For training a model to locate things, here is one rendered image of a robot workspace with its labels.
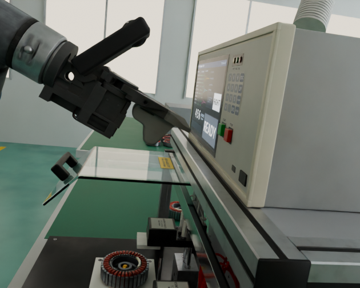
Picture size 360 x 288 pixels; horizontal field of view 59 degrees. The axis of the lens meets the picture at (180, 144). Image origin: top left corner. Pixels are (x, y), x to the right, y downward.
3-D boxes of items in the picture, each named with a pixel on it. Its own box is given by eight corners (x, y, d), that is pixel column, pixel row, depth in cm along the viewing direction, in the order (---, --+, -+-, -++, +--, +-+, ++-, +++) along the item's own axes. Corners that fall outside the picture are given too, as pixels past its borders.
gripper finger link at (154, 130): (174, 156, 49) (121, 126, 47) (194, 124, 49) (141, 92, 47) (176, 162, 46) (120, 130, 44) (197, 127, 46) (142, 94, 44)
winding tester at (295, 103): (246, 207, 36) (278, 20, 32) (187, 136, 79) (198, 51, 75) (523, 223, 42) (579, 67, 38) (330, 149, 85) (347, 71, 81)
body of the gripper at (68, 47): (117, 132, 51) (47, 93, 48) (144, 86, 50) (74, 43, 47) (114, 142, 44) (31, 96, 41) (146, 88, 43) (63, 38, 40)
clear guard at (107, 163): (42, 206, 56) (43, 173, 55) (70, 167, 79) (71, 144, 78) (220, 215, 61) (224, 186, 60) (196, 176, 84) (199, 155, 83)
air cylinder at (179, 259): (175, 291, 74) (177, 270, 72) (171, 271, 81) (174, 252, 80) (196, 291, 74) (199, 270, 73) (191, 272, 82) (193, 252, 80)
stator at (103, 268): (99, 292, 68) (100, 277, 68) (100, 263, 79) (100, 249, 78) (151, 290, 71) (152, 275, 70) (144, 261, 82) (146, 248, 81)
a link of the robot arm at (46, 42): (48, 26, 46) (30, 16, 39) (76, 43, 48) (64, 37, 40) (24, 70, 47) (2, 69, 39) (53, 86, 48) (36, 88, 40)
